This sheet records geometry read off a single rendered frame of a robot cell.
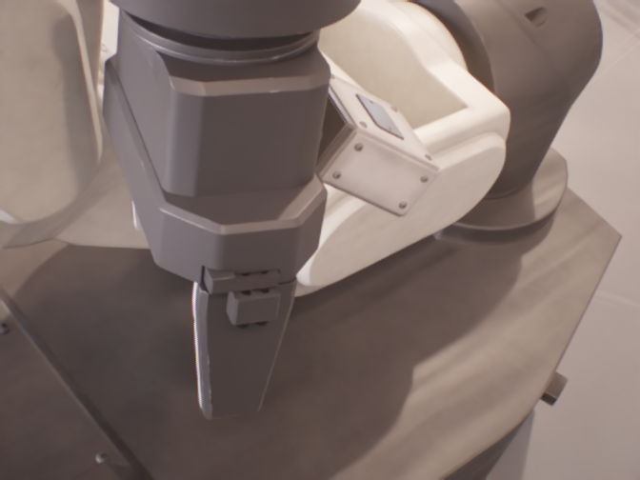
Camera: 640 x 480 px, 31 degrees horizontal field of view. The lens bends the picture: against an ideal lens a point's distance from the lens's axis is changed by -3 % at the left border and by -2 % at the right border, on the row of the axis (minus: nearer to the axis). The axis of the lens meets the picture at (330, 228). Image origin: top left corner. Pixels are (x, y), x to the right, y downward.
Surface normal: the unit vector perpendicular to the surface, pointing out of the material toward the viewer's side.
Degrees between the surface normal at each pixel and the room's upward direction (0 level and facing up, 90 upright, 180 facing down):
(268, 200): 10
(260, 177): 81
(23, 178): 90
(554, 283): 0
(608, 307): 0
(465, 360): 0
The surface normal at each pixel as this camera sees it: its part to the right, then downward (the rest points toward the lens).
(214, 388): 0.34, 0.61
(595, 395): 0.27, -0.68
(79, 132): 0.65, 0.65
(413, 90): -0.71, 0.33
